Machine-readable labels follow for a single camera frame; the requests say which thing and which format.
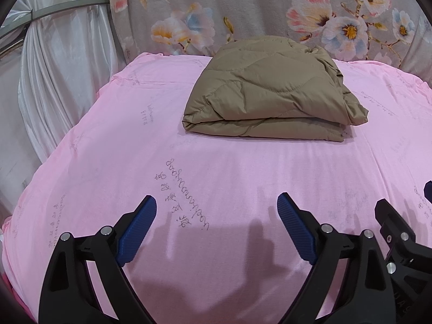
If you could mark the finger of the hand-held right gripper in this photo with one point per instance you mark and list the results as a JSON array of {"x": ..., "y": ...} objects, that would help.
[
  {"x": 428, "y": 192},
  {"x": 393, "y": 221}
]

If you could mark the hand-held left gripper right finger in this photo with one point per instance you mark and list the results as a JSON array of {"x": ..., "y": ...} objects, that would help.
[{"x": 297, "y": 231}]

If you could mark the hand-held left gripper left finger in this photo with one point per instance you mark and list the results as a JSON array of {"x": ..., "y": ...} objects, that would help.
[{"x": 138, "y": 231}]

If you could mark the olive quilted jacket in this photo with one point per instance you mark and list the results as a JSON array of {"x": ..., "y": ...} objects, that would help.
[{"x": 266, "y": 87}]

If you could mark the pink printed bed sheet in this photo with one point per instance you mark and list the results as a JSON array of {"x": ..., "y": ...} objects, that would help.
[{"x": 219, "y": 182}]

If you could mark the dark pink cloth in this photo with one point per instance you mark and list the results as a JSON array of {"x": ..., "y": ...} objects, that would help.
[{"x": 15, "y": 305}]

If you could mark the white satin curtain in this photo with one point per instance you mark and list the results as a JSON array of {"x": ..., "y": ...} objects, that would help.
[{"x": 57, "y": 84}]

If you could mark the grey floral blanket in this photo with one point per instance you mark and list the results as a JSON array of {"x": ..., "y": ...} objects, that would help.
[{"x": 263, "y": 10}]

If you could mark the curved metal rail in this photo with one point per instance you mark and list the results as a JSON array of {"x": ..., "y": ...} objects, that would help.
[{"x": 64, "y": 10}]

